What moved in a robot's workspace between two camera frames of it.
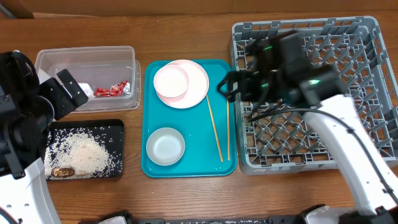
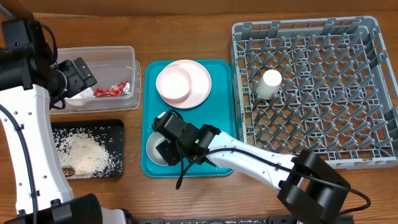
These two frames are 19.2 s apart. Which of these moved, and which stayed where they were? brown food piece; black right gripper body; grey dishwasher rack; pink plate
Moved: black right gripper body
Stayed: grey dishwasher rack; pink plate; brown food piece
